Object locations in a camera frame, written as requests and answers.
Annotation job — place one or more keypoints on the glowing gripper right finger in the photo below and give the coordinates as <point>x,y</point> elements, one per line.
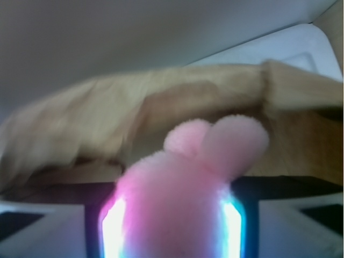
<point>283,216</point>

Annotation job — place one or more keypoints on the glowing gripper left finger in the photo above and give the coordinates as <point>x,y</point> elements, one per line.
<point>62,220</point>

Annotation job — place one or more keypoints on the pink plush bunny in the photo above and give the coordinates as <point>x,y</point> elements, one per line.
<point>174,199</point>

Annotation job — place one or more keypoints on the brown paper bag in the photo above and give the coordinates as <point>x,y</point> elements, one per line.
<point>100,117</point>

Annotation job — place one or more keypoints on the white plastic tray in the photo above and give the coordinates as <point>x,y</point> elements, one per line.
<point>304,46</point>

